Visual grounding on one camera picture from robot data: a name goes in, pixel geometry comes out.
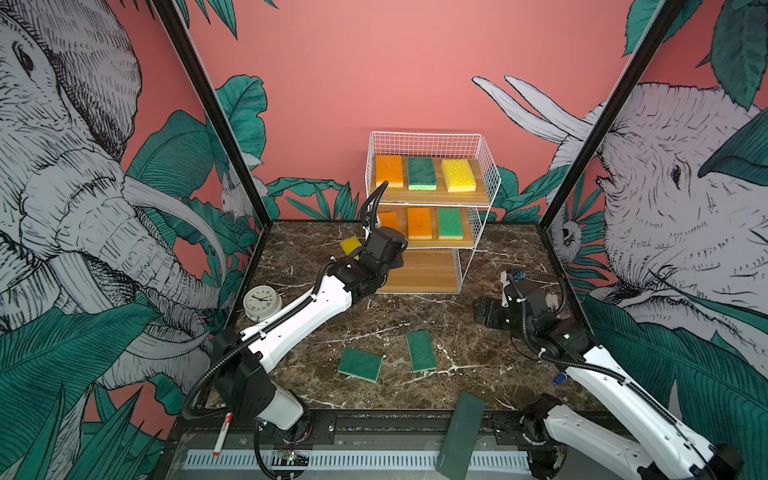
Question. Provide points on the orange sponge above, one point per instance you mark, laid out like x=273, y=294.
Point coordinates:
x=419, y=223
x=389, y=220
x=389, y=168

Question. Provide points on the red white marker pen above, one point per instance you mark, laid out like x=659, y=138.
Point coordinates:
x=221, y=437

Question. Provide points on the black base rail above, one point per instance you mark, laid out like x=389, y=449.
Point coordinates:
x=331, y=426

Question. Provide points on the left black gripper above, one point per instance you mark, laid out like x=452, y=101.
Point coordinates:
x=399, y=262

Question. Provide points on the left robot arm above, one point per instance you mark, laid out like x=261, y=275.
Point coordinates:
x=238, y=381

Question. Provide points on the dark green foreground sponge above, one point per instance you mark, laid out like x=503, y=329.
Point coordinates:
x=456, y=452

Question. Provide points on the right black frame post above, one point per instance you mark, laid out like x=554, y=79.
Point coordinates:
x=659, y=24

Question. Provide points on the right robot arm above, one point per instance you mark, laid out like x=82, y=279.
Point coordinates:
x=658, y=444

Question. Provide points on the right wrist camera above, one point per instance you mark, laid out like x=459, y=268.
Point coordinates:
x=511, y=276

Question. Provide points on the white round clock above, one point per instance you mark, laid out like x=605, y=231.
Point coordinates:
x=261, y=303

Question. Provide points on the left black frame post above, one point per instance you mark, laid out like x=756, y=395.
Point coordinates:
x=172, y=21

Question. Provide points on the black frame post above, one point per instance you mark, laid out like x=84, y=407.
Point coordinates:
x=659, y=24
x=172, y=21

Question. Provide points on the yellow sponge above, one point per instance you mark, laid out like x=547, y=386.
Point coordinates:
x=458, y=176
x=350, y=245

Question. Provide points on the white slotted cable duct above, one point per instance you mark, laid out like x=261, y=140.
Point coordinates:
x=337, y=460

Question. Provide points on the white wire three-tier shelf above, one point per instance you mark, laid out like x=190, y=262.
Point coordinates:
x=439, y=193

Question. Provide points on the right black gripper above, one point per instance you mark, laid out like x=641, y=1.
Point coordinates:
x=496, y=306

